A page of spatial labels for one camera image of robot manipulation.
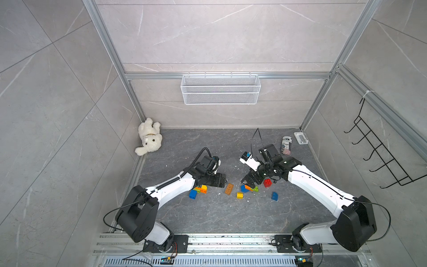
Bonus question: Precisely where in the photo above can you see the white teddy bear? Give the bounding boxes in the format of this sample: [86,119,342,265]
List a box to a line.
[135,118,162,156]

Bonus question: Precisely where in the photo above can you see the small blue lego brick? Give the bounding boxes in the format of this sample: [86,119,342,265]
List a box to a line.
[271,192,279,201]

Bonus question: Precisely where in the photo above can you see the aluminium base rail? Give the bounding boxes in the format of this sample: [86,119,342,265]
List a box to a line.
[88,233,377,267]

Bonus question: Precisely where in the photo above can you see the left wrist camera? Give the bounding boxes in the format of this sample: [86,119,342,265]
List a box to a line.
[211,156,221,173]

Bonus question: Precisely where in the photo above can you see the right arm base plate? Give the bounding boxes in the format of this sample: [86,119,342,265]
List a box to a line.
[271,234,322,253]

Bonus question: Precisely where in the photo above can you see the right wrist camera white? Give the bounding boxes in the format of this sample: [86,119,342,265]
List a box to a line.
[240,152,261,171]

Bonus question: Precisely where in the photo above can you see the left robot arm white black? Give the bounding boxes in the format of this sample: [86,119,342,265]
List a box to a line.
[103,148,226,257]

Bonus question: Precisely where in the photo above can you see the red lego brick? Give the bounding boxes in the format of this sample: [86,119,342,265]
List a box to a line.
[263,179,272,188]

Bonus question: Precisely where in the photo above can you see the brown lego plate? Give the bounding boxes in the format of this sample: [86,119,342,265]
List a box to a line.
[225,184,234,195]

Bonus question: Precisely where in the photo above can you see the small white box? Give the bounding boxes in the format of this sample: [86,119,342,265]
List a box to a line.
[294,132,309,145]

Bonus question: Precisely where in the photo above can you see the flag pattern can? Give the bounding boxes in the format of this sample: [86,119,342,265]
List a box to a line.
[280,136,292,155]

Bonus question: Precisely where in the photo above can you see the blue lego block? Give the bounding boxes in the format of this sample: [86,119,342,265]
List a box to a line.
[189,190,198,199]
[240,185,250,193]

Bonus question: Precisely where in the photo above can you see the black wire hook rack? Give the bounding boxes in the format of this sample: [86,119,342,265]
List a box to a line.
[344,98,427,189]

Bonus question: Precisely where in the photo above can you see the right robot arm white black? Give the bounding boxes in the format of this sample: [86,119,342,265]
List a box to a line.
[240,145,377,253]

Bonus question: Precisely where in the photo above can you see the white wire mesh basket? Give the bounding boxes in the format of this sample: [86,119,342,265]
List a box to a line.
[180,74,261,105]

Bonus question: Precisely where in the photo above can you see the blue lego block under plate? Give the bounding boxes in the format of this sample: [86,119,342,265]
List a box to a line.
[240,185,250,193]

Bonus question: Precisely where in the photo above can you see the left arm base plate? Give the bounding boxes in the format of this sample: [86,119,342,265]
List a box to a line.
[143,234,189,254]

